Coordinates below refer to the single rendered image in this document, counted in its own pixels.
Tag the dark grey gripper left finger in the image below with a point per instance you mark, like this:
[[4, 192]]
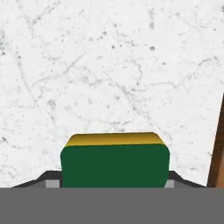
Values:
[[49, 178]]

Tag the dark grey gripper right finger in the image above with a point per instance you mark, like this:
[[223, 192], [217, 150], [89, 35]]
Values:
[[175, 181]]

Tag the green and yellow sponge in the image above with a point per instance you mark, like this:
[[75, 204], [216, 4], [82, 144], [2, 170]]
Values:
[[115, 164]]

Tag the brown wooden cutting board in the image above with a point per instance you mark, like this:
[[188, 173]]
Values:
[[218, 157]]

